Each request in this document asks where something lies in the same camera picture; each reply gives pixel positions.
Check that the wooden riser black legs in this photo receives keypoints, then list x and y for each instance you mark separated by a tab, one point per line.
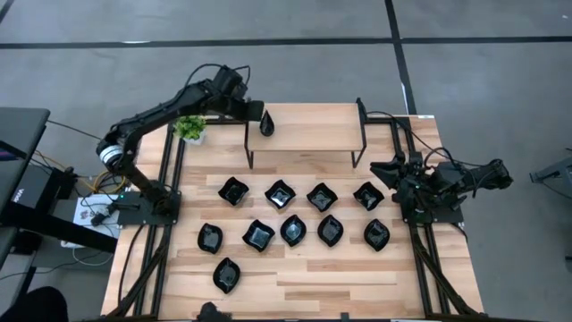
322	129

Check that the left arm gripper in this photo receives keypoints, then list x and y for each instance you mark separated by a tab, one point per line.
252	111

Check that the green plant white pot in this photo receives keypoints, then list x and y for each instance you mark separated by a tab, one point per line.
190	126

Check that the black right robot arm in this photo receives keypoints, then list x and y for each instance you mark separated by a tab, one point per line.
487	174

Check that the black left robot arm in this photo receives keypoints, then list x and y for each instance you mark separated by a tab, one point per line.
170	106

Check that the black computer case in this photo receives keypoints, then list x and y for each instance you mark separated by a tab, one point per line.
36	188

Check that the white printed sheet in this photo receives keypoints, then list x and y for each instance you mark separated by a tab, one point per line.
87	217

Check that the dark grey stand leg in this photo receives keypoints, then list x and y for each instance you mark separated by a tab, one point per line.
556	172

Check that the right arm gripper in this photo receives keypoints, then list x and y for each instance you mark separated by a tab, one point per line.
413	183

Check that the black teardrop mini plate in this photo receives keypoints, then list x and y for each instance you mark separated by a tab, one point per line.
267	127

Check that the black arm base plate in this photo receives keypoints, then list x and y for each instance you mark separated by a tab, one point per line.
138	218
451	217

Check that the black leaf mini plate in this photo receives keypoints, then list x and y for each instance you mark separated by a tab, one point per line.
376	235
210	238
330	231
293	231
226	275

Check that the black desk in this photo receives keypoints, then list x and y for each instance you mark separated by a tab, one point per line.
22	134

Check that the small black edge bracket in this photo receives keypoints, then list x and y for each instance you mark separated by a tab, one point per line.
344	317

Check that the white power strip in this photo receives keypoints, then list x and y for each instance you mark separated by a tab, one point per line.
71	244

